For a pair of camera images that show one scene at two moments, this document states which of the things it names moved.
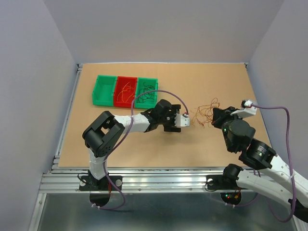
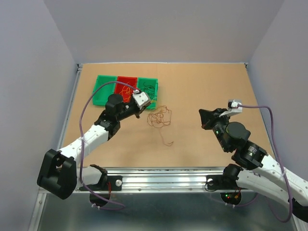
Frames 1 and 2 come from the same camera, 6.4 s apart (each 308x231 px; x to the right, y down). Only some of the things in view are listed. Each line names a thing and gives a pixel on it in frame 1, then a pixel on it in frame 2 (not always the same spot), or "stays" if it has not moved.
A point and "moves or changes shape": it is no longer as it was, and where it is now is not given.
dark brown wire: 147,94 stays
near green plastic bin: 104,90 stays
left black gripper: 170,127 → 139,111
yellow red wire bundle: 203,114 moves or changes shape
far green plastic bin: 148,100 stays
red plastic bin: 125,91 stays
